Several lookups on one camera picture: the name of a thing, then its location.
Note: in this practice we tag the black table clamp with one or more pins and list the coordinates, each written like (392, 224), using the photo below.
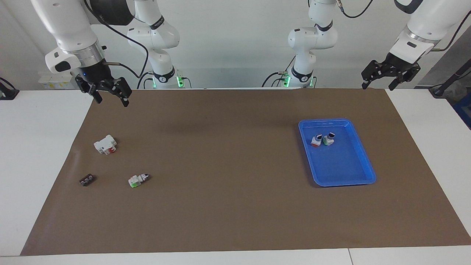
(7, 94)

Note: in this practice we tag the brown table mat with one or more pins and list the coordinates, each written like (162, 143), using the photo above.
(235, 191)

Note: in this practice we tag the white cardboard box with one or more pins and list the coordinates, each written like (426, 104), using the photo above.
(55, 79)

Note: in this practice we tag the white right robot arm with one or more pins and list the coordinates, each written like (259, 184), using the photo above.
(70, 29)

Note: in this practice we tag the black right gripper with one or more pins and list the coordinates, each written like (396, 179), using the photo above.
(94, 73)

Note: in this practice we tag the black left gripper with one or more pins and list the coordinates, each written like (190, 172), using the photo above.
(401, 64)

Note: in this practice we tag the black stand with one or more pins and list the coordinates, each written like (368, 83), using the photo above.
(450, 79)

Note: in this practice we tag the white circuit breaker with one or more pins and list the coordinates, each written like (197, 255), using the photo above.
(104, 144)

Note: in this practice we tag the selector switch green orange base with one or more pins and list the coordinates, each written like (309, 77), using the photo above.
(137, 180)

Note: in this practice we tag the small black terminal block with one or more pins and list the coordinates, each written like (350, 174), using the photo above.
(87, 180)

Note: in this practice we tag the blue plastic tray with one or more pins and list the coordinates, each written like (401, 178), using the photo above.
(342, 165)

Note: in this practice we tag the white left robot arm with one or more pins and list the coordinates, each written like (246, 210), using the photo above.
(312, 38)

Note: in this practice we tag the selector switch red base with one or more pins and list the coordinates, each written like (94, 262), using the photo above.
(315, 141)

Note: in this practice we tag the blue crate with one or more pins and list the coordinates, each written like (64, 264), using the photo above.
(464, 114)

